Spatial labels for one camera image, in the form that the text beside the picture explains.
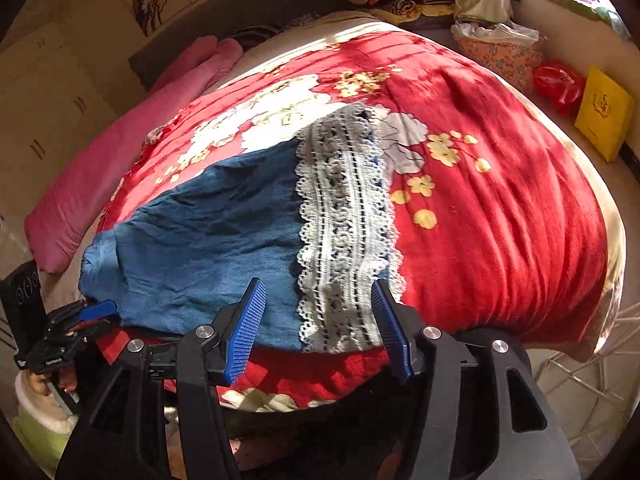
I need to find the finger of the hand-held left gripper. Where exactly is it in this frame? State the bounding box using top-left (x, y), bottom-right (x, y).
top-left (77, 299), bottom-right (119, 322)
top-left (75, 321), bottom-right (115, 345)

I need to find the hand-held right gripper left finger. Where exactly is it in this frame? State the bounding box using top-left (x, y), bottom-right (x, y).
top-left (55, 277), bottom-right (268, 480)

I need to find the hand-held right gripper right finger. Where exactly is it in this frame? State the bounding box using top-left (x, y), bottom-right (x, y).
top-left (370, 278), bottom-right (581, 480)

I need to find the person's left forearm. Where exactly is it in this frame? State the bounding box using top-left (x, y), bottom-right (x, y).
top-left (10, 370), bottom-right (81, 463)

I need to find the person's left hand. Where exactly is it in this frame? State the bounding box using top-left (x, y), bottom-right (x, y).
top-left (25, 367), bottom-right (76, 411)

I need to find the pink rolled quilt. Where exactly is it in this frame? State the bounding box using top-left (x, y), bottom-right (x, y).
top-left (24, 36), bottom-right (246, 273)

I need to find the red floral blanket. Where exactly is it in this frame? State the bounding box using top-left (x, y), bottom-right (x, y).
top-left (95, 25), bottom-right (628, 411)

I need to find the cream wardrobe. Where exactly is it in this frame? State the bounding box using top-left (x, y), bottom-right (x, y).
top-left (0, 22), bottom-right (148, 201)

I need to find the grey headboard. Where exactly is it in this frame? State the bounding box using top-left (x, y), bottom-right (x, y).
top-left (127, 10), bottom-right (351, 92)

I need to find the black white striped cloth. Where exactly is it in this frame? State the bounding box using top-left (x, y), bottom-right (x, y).
top-left (230, 25), bottom-right (282, 52)

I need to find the red bag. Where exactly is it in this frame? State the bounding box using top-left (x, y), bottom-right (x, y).
top-left (531, 60), bottom-right (587, 117)

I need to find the floral fabric basket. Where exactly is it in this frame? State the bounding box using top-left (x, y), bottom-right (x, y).
top-left (450, 20), bottom-right (549, 94)

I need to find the yellow paper bag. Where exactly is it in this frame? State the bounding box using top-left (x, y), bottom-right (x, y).
top-left (574, 65), bottom-right (636, 162)

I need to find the white wire drying rack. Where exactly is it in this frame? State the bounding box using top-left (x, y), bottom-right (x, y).
top-left (534, 305), bottom-right (632, 461)

